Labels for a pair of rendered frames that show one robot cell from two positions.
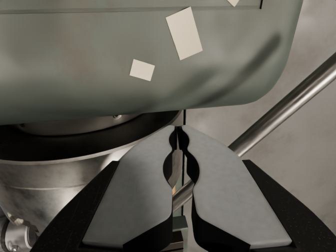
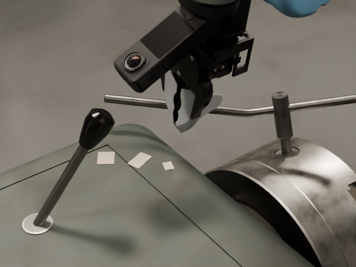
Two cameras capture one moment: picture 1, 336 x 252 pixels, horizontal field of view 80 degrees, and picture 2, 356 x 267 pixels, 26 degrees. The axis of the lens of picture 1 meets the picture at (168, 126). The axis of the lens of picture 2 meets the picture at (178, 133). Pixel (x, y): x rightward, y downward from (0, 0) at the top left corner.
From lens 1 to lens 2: 0.89 m
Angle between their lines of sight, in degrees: 34
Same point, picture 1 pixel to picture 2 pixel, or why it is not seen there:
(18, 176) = (297, 203)
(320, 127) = (119, 122)
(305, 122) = not seen: hidden behind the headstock
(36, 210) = (325, 186)
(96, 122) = not seen: hidden behind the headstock
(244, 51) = (128, 139)
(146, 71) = (167, 164)
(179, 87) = (165, 152)
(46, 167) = (273, 189)
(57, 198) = (299, 177)
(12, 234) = not seen: outside the picture
